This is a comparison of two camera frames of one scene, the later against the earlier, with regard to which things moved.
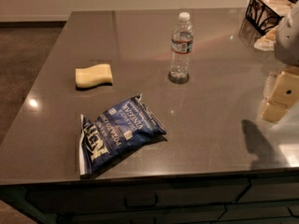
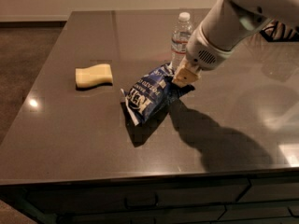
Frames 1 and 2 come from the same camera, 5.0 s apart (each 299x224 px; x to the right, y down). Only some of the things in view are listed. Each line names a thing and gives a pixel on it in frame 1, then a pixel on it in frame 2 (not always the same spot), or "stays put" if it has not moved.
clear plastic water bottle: [182, 39] stays put
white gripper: [288, 41] -> [202, 52]
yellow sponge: [92, 76] stays put
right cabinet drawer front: [277, 189] stays put
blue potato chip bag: [116, 132] -> [150, 93]
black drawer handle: [134, 207] stays put
